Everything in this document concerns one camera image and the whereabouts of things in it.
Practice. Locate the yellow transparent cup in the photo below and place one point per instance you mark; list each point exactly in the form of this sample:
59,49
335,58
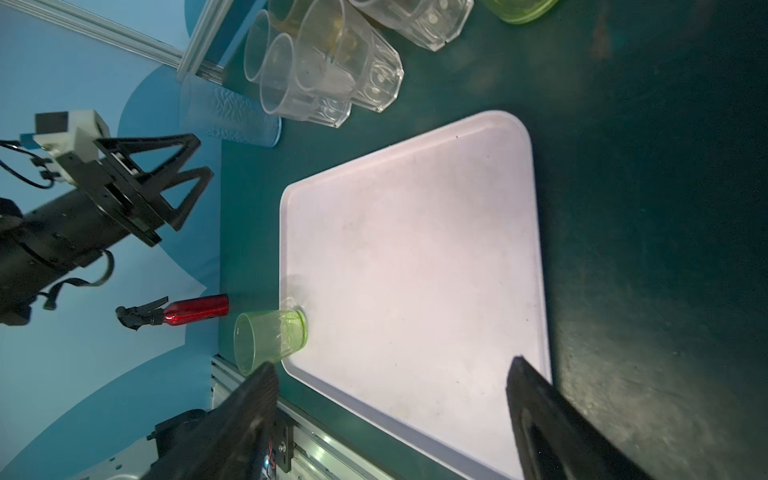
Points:
287,15

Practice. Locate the clear faceted glass back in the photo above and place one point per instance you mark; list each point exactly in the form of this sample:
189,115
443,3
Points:
259,38

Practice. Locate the tall blue textured cup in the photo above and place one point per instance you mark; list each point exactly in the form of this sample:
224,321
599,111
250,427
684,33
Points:
210,109

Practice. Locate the clear faceted glass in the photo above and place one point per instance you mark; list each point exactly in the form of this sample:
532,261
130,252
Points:
259,38
343,56
281,94
430,24

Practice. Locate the pink plastic tray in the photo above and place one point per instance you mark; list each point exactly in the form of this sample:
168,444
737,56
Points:
418,269

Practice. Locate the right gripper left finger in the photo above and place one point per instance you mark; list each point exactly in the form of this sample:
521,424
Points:
229,442

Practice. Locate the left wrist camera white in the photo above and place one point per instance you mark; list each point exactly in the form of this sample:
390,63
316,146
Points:
74,131

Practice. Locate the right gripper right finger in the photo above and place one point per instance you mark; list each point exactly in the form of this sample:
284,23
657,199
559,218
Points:
553,440

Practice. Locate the tall green cup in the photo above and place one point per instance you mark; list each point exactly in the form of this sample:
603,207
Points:
519,12

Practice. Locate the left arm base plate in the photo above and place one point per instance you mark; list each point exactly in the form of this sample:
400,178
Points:
280,447

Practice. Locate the aluminium frame rear bar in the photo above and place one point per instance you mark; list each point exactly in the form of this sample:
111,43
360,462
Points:
187,62

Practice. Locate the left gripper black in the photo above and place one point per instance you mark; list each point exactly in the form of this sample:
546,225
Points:
72,230

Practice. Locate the small green cup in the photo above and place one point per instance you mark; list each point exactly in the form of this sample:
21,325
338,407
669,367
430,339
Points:
270,336

